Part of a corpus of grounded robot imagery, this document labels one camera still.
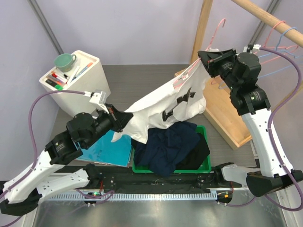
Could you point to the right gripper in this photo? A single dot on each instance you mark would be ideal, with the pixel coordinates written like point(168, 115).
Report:
point(212, 60)

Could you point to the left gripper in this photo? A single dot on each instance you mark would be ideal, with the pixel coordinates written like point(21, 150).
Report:
point(120, 119)

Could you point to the pink hanger of navy shirt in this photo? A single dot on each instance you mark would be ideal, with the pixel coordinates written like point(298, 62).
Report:
point(276, 48)

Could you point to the white t-shirt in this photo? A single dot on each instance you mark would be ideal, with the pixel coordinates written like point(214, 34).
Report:
point(178, 100)

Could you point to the navy blue t-shirt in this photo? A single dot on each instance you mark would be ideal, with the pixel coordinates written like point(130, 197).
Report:
point(165, 148)

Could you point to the black flower print t-shirt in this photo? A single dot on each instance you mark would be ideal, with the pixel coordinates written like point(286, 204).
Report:
point(192, 161)

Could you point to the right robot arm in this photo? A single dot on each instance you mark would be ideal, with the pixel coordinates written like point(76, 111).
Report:
point(240, 73)

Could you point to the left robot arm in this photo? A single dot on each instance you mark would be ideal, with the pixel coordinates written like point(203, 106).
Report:
point(81, 133)

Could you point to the blue folder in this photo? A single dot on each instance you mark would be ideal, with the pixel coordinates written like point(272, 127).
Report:
point(104, 151)

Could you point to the wooden clothes rack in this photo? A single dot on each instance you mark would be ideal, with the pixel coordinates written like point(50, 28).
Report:
point(224, 25)

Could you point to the white square bin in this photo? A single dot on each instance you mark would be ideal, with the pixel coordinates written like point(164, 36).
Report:
point(91, 80)

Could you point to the orange tipped white pen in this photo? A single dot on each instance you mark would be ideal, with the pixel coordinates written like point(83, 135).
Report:
point(84, 69)

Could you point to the green capped marker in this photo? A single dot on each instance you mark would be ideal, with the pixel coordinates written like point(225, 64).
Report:
point(58, 87)

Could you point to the red marker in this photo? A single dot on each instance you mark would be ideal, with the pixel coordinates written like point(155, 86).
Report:
point(64, 80)

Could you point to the green ceramic cup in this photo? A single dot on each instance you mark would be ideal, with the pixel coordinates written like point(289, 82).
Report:
point(65, 62)

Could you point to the green plastic tray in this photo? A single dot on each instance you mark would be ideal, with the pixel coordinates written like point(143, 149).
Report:
point(204, 168)

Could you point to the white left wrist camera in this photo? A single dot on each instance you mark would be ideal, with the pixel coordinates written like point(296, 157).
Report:
point(97, 99)

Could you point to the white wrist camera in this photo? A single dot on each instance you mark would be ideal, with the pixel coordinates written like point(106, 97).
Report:
point(97, 99)
point(252, 48)

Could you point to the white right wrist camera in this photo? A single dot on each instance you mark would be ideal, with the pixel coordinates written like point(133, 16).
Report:
point(252, 48)

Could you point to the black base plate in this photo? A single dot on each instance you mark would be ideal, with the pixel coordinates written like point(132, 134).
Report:
point(124, 180)

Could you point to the white slotted cable duct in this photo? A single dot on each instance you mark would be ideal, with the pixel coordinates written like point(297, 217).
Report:
point(75, 196)

